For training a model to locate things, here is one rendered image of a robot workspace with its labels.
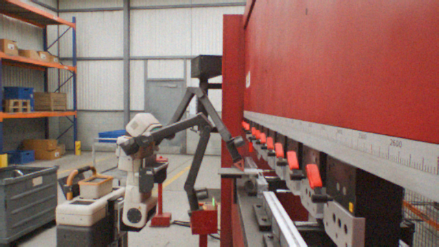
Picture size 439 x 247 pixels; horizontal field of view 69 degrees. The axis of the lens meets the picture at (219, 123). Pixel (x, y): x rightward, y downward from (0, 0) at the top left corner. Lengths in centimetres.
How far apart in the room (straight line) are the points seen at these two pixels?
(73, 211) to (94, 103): 850
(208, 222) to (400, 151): 167
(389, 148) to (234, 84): 262
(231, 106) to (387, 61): 259
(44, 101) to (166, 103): 321
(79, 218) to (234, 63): 185
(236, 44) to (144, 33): 715
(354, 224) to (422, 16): 35
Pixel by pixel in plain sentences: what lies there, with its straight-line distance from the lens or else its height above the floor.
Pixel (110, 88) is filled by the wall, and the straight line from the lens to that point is 1033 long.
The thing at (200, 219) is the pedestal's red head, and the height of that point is 76.
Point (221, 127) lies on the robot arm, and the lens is 221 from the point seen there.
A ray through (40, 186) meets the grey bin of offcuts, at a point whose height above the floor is 54.
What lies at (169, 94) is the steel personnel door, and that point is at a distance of 959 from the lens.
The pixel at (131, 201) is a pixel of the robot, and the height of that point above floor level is 82.
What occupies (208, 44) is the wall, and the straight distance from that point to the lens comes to 948.
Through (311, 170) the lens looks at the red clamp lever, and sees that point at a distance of 73.
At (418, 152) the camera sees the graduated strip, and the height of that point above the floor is 139.
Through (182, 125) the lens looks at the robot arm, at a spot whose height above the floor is 133.
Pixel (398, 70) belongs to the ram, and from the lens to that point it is 49.
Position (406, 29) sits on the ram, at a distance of 48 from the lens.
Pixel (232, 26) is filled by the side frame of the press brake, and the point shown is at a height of 219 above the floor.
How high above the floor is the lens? 144
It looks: 3 degrees down
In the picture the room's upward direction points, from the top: 1 degrees clockwise
